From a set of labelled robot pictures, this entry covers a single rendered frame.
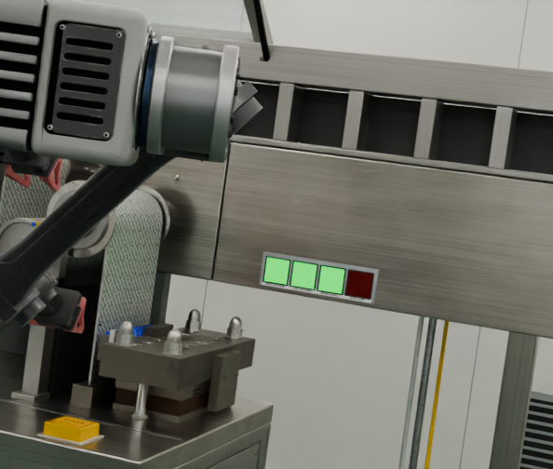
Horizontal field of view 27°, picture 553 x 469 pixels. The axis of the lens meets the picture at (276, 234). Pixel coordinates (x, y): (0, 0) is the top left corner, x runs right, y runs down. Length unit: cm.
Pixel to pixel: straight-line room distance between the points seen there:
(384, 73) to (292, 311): 260
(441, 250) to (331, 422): 261
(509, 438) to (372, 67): 83
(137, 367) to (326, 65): 74
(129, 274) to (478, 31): 270
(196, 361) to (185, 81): 112
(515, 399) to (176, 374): 76
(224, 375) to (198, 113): 120
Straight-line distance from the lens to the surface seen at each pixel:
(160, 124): 116
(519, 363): 251
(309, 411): 492
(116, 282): 230
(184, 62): 117
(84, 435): 200
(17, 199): 240
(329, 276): 240
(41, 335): 226
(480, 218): 234
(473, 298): 235
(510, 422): 253
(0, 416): 213
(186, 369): 217
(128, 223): 230
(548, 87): 234
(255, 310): 495
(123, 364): 219
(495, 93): 236
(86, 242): 224
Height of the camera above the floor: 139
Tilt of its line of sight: 3 degrees down
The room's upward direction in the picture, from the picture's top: 8 degrees clockwise
